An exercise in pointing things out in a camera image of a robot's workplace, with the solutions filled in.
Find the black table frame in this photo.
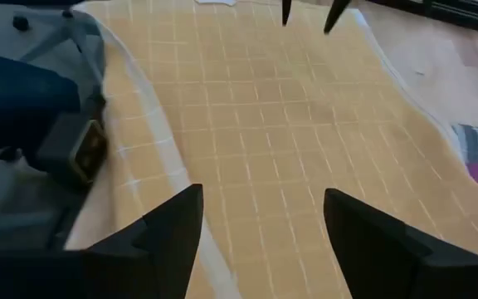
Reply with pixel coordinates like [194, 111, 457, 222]
[367, 0, 478, 37]

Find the person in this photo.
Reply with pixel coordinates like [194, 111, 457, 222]
[0, 47, 82, 175]

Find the orange checked towel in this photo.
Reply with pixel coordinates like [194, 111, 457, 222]
[64, 0, 478, 299]

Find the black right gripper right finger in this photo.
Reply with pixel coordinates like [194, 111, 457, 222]
[324, 189, 478, 299]

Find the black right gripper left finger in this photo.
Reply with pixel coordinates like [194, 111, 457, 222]
[0, 184, 205, 299]

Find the black box device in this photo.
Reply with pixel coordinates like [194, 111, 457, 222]
[35, 111, 110, 186]

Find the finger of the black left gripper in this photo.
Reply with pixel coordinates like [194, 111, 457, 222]
[323, 0, 352, 35]
[280, 0, 293, 27]

